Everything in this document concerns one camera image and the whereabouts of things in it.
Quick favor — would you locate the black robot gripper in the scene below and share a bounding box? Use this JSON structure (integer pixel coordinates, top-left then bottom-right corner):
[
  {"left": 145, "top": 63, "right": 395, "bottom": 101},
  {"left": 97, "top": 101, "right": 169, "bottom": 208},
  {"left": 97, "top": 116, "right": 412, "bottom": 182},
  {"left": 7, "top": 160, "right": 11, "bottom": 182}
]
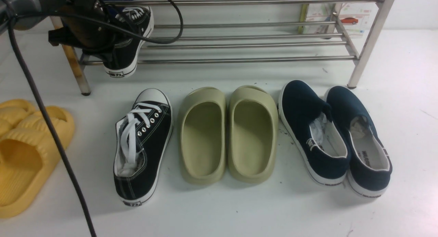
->
[{"left": 48, "top": 0, "right": 131, "bottom": 55}]

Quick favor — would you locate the black canvas sneaker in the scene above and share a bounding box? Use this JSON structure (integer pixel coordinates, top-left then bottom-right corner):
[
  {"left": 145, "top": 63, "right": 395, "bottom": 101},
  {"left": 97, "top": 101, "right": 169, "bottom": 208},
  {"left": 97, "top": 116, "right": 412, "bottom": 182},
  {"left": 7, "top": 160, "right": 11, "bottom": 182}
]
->
[
  {"left": 113, "top": 88, "right": 173, "bottom": 207},
  {"left": 103, "top": 6, "right": 154, "bottom": 78}
]

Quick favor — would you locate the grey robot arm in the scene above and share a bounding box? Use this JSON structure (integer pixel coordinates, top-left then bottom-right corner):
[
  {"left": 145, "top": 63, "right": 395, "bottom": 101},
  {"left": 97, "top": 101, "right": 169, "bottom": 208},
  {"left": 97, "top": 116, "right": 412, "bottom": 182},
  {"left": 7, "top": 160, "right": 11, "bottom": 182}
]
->
[{"left": 1, "top": 0, "right": 139, "bottom": 61}]

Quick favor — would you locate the stainless steel shoe rack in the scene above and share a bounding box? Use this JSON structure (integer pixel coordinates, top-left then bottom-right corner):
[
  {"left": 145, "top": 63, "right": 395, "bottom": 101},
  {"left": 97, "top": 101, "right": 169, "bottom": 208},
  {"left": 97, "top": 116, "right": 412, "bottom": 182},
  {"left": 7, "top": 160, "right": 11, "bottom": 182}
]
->
[{"left": 67, "top": 0, "right": 395, "bottom": 89}]

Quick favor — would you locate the left navy slip-on shoe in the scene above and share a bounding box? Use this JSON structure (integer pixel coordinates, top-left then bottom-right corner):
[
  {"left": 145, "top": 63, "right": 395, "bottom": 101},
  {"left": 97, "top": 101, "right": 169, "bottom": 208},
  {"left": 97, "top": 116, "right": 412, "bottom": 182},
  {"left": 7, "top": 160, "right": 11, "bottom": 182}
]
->
[{"left": 278, "top": 80, "right": 349, "bottom": 186}]

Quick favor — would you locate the navy slip-on shoe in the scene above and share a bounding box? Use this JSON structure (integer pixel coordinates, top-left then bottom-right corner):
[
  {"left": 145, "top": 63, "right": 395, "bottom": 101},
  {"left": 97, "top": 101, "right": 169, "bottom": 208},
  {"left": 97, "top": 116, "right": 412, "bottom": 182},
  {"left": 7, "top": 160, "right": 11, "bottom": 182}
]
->
[
  {"left": 278, "top": 80, "right": 349, "bottom": 186},
  {"left": 324, "top": 86, "right": 392, "bottom": 198}
]

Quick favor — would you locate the right navy slip-on shoe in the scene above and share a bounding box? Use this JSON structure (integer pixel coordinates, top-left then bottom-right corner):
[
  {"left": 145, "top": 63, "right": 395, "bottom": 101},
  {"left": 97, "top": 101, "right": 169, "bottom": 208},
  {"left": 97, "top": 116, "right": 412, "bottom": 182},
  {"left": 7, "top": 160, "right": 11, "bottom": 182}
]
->
[{"left": 324, "top": 86, "right": 392, "bottom": 198}]

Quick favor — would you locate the left yellow ribbed slide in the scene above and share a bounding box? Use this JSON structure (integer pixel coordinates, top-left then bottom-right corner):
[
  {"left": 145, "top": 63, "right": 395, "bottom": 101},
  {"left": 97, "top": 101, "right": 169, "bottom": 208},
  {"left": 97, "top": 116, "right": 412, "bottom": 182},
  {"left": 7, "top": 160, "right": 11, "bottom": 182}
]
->
[{"left": 0, "top": 99, "right": 36, "bottom": 137}]

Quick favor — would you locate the yellow ribbed slide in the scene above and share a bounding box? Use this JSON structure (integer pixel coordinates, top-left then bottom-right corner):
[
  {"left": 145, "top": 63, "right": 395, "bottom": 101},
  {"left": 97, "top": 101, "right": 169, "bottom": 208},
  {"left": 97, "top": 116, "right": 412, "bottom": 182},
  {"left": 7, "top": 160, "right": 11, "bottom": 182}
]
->
[
  {"left": 0, "top": 99, "right": 36, "bottom": 137},
  {"left": 0, "top": 111, "right": 61, "bottom": 219}
]

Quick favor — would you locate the right yellow ribbed slide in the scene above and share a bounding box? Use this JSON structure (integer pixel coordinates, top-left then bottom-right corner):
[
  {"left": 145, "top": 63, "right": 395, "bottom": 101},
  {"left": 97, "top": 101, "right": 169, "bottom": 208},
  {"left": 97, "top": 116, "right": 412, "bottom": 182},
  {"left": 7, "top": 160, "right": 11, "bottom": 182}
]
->
[{"left": 0, "top": 111, "right": 61, "bottom": 219}]

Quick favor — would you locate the left olive foam slide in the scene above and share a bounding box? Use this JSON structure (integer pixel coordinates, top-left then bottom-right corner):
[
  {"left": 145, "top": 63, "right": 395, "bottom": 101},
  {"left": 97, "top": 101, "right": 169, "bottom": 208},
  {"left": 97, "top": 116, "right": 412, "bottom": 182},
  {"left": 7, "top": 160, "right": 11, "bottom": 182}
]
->
[{"left": 177, "top": 87, "right": 227, "bottom": 186}]

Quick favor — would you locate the olive foam slide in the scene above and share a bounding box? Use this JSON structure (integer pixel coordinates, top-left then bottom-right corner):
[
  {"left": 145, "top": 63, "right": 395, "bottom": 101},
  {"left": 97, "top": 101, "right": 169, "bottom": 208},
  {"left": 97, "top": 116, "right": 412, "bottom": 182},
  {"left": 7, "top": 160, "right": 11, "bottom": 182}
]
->
[
  {"left": 177, "top": 87, "right": 227, "bottom": 186},
  {"left": 228, "top": 85, "right": 279, "bottom": 184}
]

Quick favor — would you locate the right olive foam slide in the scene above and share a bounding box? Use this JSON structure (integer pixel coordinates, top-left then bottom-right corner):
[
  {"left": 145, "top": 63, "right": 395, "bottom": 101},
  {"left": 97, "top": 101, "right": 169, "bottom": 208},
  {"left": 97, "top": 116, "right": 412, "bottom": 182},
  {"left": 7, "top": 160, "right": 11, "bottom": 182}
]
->
[{"left": 228, "top": 85, "right": 279, "bottom": 184}]

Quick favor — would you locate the white printed cardboard box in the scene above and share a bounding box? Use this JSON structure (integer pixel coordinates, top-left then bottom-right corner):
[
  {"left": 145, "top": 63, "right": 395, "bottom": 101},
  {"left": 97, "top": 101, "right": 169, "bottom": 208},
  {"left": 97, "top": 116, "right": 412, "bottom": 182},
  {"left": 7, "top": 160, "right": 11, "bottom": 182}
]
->
[{"left": 300, "top": 3, "right": 376, "bottom": 38}]

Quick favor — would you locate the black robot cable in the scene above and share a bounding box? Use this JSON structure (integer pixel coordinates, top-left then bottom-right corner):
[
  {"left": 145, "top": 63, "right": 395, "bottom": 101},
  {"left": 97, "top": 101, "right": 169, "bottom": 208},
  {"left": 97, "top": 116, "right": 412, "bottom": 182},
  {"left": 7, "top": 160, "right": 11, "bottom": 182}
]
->
[{"left": 0, "top": 0, "right": 184, "bottom": 237}]

